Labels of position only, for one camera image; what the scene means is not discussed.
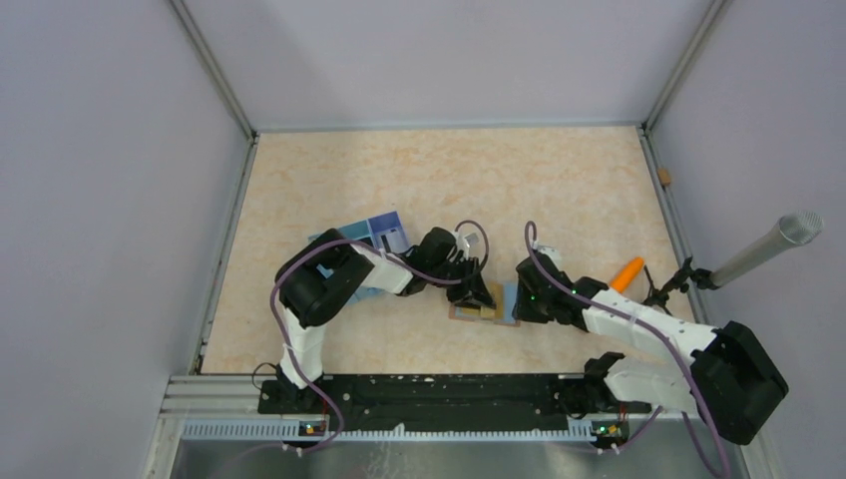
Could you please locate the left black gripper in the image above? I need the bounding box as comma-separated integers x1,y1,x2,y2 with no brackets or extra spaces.
427,255,495,311

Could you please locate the purple blue card box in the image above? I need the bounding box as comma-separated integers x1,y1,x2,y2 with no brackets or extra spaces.
366,211,411,253

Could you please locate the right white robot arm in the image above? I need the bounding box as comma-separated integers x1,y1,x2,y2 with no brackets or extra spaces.
516,244,789,445

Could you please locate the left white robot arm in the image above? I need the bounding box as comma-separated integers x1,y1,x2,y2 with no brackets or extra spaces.
270,227,497,413

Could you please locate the middle blue card box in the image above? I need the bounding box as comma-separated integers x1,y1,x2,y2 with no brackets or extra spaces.
314,221,374,277

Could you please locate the orange carrot toy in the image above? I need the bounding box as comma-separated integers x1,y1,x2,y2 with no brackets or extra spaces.
609,256,644,293

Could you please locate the black microphone tripod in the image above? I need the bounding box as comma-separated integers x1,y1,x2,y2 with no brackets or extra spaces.
641,256,718,314

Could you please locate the small tan block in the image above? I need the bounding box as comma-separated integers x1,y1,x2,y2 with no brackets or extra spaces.
656,168,672,188

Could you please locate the silver microphone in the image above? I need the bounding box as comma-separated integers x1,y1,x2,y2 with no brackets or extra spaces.
709,211,824,288

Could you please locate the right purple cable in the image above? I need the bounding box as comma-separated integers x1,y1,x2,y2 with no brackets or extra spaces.
524,221,733,479

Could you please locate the purple cable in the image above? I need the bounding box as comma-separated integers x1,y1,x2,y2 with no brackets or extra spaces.
524,221,733,479
269,220,492,457

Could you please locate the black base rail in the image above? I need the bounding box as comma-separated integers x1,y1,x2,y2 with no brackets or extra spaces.
257,373,652,433

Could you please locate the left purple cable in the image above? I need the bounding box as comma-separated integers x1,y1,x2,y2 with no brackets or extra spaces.
269,220,492,457

